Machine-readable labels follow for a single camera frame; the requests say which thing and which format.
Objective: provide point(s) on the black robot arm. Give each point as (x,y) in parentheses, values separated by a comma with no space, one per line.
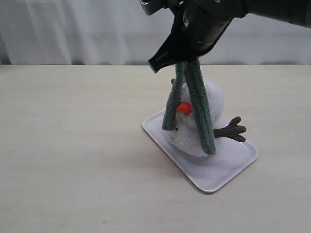
(296,12)

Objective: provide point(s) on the white plastic tray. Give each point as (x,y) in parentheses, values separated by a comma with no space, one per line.
(210,174)

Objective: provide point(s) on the white plush snowman toy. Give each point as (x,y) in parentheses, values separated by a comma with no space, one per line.
(185,136)

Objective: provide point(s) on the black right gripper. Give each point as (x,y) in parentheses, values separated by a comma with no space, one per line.
(197,27)

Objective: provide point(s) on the green fuzzy scarf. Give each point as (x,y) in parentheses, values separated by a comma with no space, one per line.
(189,74)

